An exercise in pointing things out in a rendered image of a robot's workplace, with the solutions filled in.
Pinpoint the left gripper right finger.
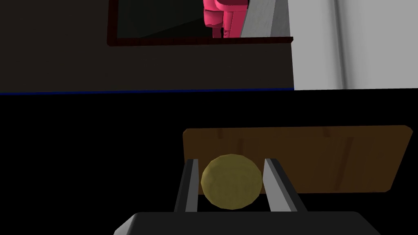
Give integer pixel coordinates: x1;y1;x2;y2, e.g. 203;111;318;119
262;158;308;213

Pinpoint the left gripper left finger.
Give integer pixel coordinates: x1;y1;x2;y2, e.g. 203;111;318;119
173;158;200;213

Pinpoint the yellow round potato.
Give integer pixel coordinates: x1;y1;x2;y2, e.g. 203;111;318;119
200;154;264;210

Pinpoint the brown wooden cutting board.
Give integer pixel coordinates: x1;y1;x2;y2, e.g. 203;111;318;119
182;124;414;196

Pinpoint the dark framed window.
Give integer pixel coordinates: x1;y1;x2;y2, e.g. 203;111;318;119
107;0;294;47

